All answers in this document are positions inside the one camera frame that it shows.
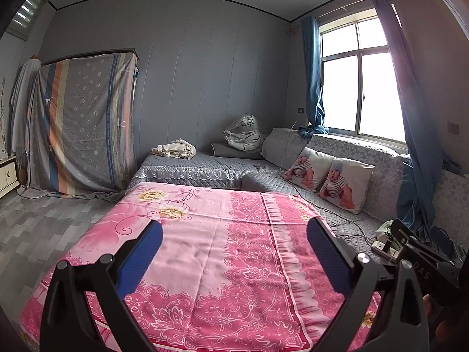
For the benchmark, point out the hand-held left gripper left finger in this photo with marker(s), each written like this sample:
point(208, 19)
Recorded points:
point(141, 260)

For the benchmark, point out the white hanging cloth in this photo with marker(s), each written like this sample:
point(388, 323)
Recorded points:
point(24, 110)

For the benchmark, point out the window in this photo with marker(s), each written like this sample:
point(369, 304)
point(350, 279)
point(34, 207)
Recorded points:
point(377, 91)

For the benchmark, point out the white cabinet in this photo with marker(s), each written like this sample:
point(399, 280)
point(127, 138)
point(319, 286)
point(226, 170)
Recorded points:
point(7, 176)

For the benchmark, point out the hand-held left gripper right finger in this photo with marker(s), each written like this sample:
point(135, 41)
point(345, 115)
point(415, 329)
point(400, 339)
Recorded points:
point(328, 260)

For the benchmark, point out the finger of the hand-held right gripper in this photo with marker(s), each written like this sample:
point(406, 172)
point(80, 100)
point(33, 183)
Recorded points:
point(439, 238)
point(401, 231)

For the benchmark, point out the baby print pillow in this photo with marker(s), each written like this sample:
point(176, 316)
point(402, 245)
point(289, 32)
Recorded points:
point(307, 170)
point(344, 187)

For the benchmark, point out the grey quilted sofa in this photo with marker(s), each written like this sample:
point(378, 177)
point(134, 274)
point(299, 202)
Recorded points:
point(377, 154)

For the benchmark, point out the white tiger plush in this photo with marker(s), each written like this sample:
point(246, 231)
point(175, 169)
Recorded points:
point(247, 134)

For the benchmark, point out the grey bolster pillow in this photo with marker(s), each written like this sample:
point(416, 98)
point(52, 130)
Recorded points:
point(221, 150)

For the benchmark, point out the pale green cloth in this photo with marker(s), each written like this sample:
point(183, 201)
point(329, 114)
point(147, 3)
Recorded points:
point(383, 229)

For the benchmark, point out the white window blind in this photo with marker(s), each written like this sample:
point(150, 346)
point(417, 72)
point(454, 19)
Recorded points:
point(29, 14)

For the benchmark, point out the white power strip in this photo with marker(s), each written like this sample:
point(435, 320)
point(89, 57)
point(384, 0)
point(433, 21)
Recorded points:
point(381, 251)

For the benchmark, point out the striped floral sheet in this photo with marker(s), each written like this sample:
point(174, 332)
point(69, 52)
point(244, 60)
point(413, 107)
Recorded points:
point(84, 124)

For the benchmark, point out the beige wall switch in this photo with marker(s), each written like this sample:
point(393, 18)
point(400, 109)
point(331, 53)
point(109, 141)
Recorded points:
point(453, 128)

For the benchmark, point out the crumpled cream cloth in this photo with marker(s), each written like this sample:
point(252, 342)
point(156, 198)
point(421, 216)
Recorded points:
point(176, 149)

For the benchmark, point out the curtain rod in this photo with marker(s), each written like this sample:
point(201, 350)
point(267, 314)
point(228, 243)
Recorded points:
point(333, 9)

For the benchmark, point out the pink floral blanket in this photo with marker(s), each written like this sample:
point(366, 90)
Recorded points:
point(205, 227)

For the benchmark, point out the person's right hand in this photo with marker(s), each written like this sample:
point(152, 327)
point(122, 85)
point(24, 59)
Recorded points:
point(428, 303)

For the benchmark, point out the long blue curtain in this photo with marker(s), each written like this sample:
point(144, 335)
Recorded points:
point(414, 135)

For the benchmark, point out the short blue curtain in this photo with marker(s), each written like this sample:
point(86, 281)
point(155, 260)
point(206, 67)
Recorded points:
point(315, 77)

